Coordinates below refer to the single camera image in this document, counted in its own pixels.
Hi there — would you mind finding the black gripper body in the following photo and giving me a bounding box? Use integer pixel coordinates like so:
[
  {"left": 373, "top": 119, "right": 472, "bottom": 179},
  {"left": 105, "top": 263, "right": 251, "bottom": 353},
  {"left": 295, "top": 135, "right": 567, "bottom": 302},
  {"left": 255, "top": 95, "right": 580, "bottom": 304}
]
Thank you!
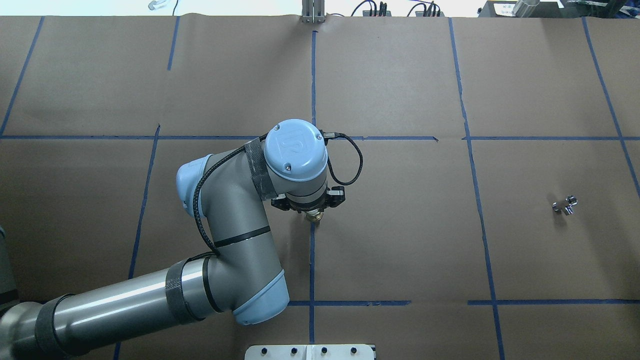
[{"left": 289, "top": 194, "right": 327, "bottom": 214}]

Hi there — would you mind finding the black weight base block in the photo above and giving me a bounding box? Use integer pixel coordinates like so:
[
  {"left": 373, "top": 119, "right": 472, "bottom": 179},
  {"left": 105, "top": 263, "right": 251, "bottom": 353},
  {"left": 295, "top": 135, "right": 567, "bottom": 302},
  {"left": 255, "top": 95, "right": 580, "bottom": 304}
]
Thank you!
[{"left": 477, "top": 0, "right": 565, "bottom": 18}]

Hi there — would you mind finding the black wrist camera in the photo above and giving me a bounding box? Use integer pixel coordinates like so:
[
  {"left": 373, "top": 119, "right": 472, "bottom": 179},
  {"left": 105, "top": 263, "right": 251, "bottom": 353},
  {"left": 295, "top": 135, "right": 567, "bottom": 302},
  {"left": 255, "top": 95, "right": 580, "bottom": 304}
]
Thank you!
[{"left": 271, "top": 186, "right": 347, "bottom": 213}]

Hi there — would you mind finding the brass white PPR pipe fitting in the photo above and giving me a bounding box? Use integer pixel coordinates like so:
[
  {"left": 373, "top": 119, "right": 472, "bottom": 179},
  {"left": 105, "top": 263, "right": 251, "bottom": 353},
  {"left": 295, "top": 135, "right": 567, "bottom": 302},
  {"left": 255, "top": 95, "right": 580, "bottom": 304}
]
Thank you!
[{"left": 305, "top": 209, "right": 324, "bottom": 224}]

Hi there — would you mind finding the white camera mast post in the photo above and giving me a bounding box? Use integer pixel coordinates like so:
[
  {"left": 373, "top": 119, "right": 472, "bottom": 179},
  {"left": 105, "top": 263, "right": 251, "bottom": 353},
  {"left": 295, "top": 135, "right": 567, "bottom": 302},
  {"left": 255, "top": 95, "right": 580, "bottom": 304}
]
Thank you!
[{"left": 244, "top": 343, "right": 378, "bottom": 360}]

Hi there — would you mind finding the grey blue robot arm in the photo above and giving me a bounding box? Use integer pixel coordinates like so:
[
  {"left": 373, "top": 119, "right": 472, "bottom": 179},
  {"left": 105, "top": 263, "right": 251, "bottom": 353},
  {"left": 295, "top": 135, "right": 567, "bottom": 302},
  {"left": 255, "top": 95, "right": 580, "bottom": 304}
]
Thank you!
[{"left": 1, "top": 118, "right": 329, "bottom": 360}]

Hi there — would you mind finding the chrome metal valve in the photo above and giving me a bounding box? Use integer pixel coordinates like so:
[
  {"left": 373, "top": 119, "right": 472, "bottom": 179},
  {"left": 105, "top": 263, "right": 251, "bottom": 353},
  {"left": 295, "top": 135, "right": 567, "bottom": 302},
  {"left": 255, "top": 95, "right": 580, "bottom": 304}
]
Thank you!
[{"left": 551, "top": 194, "right": 579, "bottom": 216}]

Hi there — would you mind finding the near black orange connector box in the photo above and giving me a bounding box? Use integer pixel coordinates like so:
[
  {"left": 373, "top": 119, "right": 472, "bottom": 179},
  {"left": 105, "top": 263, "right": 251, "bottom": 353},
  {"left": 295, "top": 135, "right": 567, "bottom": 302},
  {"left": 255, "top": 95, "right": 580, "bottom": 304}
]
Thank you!
[{"left": 406, "top": 0, "right": 445, "bottom": 18}]

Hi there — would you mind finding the silver metal cylinder weight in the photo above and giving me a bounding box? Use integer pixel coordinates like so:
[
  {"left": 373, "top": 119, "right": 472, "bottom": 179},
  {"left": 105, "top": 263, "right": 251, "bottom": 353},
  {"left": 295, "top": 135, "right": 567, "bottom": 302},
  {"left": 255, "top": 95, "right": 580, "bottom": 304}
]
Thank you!
[{"left": 511, "top": 0, "right": 541, "bottom": 18}]

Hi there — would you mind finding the silver aluminium frame post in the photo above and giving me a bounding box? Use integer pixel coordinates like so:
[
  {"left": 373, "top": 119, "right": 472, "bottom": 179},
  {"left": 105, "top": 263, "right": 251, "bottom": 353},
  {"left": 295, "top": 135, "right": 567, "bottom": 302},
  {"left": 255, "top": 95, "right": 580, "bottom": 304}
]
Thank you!
[{"left": 300, "top": 0, "right": 326, "bottom": 24}]

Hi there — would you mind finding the black orange connector box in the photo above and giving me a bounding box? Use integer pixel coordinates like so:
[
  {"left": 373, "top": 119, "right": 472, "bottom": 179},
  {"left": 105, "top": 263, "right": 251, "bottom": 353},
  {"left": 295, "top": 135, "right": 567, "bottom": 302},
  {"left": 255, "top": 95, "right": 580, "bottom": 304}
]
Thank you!
[
  {"left": 406, "top": 0, "right": 445, "bottom": 18},
  {"left": 349, "top": 0, "right": 392, "bottom": 18}
]

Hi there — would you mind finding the far black orange connector box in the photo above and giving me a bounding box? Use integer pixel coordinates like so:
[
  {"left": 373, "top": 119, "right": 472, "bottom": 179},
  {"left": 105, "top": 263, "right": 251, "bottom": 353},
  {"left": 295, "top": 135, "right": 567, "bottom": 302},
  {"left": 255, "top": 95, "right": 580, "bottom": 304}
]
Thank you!
[{"left": 349, "top": 0, "right": 392, "bottom": 18}]

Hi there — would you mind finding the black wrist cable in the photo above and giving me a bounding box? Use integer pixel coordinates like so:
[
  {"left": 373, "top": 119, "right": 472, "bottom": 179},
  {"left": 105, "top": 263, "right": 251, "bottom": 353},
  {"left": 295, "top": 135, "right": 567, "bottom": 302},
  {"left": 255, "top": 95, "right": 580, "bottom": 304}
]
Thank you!
[{"left": 192, "top": 131, "right": 364, "bottom": 257}]

